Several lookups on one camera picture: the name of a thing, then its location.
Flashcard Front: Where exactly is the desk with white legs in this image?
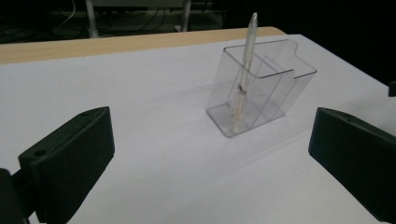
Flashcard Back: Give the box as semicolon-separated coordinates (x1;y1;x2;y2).
84;0;193;39

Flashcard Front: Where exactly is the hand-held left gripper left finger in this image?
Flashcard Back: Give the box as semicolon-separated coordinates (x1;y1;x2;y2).
18;105;116;224

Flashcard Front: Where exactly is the white floor cable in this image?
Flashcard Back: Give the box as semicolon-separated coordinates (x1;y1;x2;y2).
54;0;78;30

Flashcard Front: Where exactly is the white pen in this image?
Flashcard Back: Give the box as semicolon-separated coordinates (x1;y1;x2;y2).
231;12;259;133

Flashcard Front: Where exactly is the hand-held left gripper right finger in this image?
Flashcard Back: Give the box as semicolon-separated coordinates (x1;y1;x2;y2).
307;106;396;224

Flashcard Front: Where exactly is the clear plastic pen holder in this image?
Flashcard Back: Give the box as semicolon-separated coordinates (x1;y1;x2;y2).
205;38;318;139

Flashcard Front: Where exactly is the white table cover sheet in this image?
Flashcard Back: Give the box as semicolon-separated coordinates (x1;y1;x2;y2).
0;33;396;224

